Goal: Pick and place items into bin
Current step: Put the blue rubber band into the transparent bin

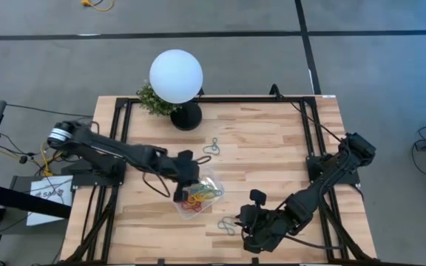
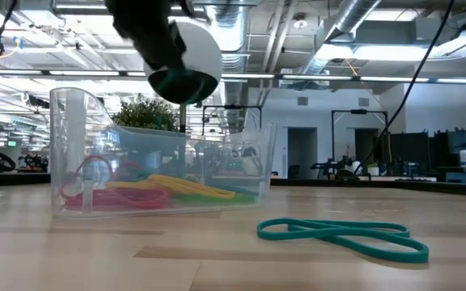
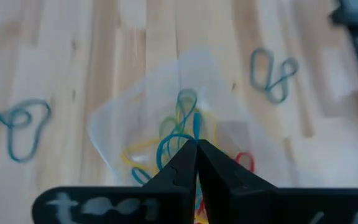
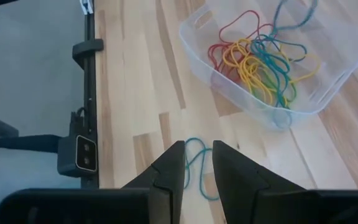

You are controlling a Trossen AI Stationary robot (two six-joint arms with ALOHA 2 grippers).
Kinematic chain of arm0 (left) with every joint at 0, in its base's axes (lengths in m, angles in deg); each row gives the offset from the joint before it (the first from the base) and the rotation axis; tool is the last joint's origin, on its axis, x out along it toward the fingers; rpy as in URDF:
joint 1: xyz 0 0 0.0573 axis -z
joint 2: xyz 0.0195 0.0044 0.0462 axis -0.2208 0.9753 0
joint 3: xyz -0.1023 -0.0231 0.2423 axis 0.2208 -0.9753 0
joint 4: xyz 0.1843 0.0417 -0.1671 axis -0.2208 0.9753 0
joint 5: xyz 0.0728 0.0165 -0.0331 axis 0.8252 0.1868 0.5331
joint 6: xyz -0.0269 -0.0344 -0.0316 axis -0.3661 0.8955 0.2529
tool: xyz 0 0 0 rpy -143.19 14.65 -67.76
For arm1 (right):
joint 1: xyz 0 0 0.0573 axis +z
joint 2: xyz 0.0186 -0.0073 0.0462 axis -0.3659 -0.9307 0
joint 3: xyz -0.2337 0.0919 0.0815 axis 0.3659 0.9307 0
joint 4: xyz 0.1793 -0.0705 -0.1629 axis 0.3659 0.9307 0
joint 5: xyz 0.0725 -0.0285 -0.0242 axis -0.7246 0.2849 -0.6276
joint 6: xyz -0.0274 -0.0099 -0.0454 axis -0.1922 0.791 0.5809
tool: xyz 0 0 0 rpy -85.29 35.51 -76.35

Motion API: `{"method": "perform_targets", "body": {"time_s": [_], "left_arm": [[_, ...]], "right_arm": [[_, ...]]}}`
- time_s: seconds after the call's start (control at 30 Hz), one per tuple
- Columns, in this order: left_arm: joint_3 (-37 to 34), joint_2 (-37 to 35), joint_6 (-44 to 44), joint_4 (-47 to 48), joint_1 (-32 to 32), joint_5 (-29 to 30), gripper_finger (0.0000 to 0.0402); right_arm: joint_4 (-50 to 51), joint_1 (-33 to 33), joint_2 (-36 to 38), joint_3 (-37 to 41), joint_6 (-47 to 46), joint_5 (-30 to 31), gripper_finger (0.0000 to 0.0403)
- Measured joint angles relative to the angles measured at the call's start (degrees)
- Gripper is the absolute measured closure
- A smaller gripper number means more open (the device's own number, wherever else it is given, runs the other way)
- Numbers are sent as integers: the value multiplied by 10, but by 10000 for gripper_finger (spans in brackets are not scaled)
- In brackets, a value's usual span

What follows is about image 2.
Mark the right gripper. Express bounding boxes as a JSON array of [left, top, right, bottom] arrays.
[[105, 0, 196, 70]]

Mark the teal rubber band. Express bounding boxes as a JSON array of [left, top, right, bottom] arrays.
[[212, 183, 261, 195], [256, 217, 430, 264]]

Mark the white globe table lamp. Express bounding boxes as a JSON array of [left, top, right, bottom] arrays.
[[142, 22, 224, 134]]

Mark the small green potted plant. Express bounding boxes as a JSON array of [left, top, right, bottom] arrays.
[[111, 93, 180, 133]]

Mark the ceiling light strip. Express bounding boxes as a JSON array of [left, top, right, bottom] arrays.
[[220, 72, 466, 84], [0, 69, 147, 78]]

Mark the clear plastic bag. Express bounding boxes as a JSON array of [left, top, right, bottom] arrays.
[[49, 86, 277, 220]]

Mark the green rubber band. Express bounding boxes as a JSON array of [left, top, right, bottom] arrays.
[[171, 192, 257, 205]]

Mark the dark doorway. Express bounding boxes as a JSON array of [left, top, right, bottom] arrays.
[[287, 127, 318, 179]]

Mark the black partition panel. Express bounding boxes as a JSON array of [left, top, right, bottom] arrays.
[[386, 131, 434, 177]]

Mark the black rig frame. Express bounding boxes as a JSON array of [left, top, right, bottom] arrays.
[[201, 103, 263, 138], [330, 108, 389, 162]]

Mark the silver ventilation duct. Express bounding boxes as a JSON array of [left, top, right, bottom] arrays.
[[281, 0, 379, 88]]

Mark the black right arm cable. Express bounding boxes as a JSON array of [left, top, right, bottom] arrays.
[[358, 0, 457, 173]]

